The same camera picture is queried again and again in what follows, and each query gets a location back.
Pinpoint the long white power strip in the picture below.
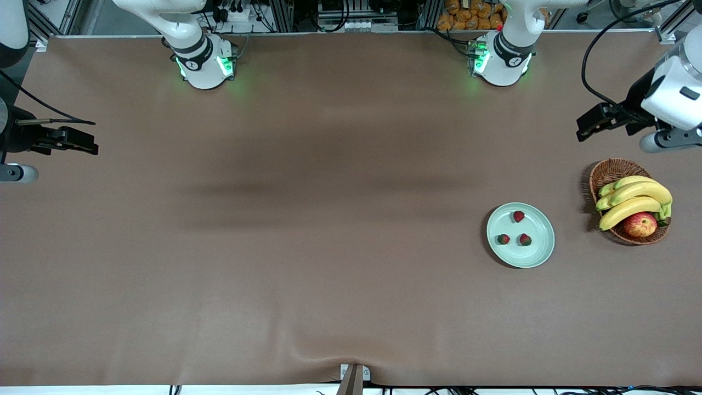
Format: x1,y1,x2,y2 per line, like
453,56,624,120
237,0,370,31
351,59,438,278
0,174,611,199
318,18,399,33

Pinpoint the aluminium extrusion frame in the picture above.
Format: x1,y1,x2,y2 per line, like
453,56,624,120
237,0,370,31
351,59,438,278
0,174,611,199
0,0,702,53

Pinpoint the pile of orange buns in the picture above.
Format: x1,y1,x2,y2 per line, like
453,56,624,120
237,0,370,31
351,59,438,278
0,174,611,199
437,0,550,31

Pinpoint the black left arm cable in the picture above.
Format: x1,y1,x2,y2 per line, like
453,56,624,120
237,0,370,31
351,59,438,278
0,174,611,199
581,0,686,111

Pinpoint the red apple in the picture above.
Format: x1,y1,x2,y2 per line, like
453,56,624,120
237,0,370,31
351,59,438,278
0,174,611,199
624,212,658,239

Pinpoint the white power strip with plugs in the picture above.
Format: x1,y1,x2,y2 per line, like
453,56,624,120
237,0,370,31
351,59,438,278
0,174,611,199
211,0,258,26

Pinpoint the metal table clamp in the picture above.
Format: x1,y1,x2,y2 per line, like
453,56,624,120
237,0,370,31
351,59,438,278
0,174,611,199
339,364,371,395

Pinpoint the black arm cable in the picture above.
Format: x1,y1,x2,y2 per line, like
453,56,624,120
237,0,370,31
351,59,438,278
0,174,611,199
581,0,686,111
0,70,97,126

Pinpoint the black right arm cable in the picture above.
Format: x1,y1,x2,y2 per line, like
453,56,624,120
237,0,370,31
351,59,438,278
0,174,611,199
0,70,97,126

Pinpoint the brown wicker basket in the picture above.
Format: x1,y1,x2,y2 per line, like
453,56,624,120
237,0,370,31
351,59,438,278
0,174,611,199
590,159,671,246

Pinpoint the light green round plate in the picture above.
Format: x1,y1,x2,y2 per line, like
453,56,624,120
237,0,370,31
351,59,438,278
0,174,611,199
486,202,556,269

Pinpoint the brown table cloth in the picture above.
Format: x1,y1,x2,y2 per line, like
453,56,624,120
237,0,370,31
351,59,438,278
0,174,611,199
0,32,702,388

